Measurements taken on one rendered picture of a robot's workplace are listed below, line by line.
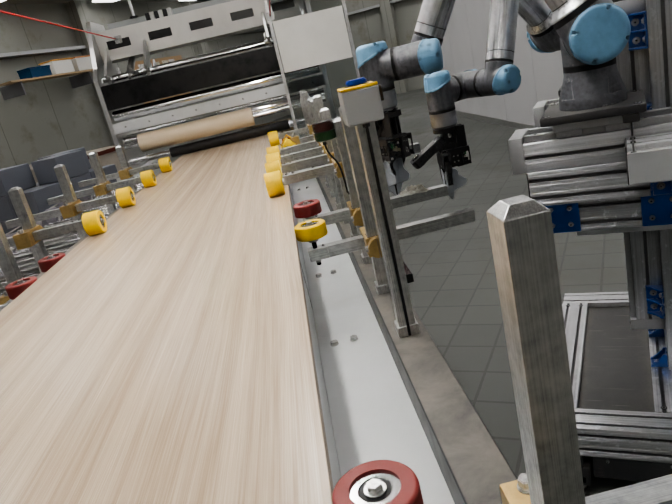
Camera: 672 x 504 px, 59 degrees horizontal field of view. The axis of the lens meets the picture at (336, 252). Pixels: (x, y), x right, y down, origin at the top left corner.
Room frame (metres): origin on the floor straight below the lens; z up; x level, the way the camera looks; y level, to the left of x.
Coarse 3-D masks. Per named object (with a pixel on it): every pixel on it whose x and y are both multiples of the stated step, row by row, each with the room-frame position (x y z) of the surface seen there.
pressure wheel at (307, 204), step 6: (300, 204) 1.70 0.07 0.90; (306, 204) 1.68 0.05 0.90; (312, 204) 1.66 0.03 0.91; (318, 204) 1.67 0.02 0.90; (294, 210) 1.68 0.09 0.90; (300, 210) 1.66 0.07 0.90; (306, 210) 1.65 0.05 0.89; (312, 210) 1.66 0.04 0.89; (318, 210) 1.67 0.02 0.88; (300, 216) 1.66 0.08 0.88; (306, 216) 1.65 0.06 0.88; (312, 216) 1.68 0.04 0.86
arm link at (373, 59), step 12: (360, 48) 1.42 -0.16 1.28; (372, 48) 1.40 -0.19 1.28; (384, 48) 1.41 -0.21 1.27; (360, 60) 1.42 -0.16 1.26; (372, 60) 1.40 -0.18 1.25; (384, 60) 1.40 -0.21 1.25; (360, 72) 1.43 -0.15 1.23; (372, 72) 1.41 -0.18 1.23; (384, 72) 1.40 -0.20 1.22; (384, 84) 1.41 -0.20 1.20
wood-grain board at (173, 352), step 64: (192, 192) 2.44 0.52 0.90; (256, 192) 2.09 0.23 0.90; (64, 256) 1.78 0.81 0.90; (128, 256) 1.58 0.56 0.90; (192, 256) 1.42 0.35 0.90; (256, 256) 1.29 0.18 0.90; (0, 320) 1.26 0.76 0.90; (64, 320) 1.15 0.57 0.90; (128, 320) 1.06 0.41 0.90; (192, 320) 0.98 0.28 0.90; (256, 320) 0.91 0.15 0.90; (0, 384) 0.90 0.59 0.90; (64, 384) 0.84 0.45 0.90; (128, 384) 0.79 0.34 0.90; (192, 384) 0.74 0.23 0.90; (256, 384) 0.70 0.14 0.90; (0, 448) 0.69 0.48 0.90; (64, 448) 0.65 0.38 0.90; (128, 448) 0.62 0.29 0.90; (192, 448) 0.58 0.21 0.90; (256, 448) 0.55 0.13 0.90; (320, 448) 0.53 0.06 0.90
